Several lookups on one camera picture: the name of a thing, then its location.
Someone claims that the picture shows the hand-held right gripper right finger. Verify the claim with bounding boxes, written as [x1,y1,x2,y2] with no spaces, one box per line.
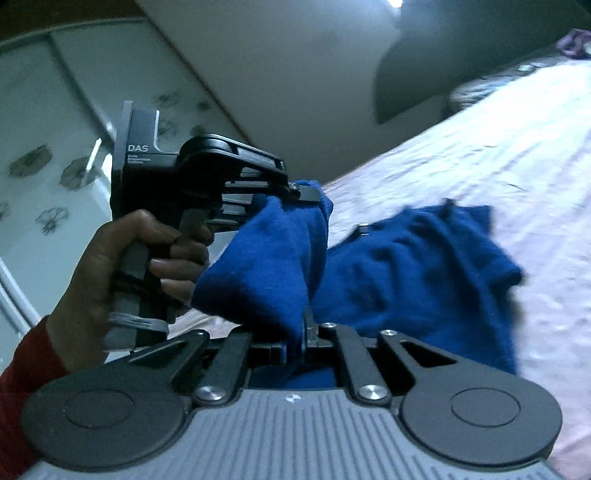
[302,306,463,408]

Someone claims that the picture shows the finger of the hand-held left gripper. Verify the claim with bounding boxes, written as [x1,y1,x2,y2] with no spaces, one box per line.
[227,138,322,204]

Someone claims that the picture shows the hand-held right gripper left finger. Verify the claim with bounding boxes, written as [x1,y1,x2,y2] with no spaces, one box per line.
[128,329,288,408]

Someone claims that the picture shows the blue knit garment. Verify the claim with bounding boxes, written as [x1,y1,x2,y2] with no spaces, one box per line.
[191,179,525,394]

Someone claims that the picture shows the person's left forearm red sleeve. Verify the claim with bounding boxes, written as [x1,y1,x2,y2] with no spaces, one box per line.
[0,316,71,467]

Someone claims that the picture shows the person's left hand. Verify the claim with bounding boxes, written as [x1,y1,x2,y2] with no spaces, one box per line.
[45,209,214,373]

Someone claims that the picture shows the glass sliding wardrobe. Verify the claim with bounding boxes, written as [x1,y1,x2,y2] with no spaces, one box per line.
[0,18,252,354]

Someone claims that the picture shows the grey patterned pillow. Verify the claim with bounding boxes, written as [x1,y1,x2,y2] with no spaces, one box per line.
[447,58,561,112]

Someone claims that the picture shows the bed with pink sheet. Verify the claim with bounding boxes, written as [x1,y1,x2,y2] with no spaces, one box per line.
[175,50,591,480]

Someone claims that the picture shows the purple cloth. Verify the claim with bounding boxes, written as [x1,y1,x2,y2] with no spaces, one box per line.
[556,27,591,60]

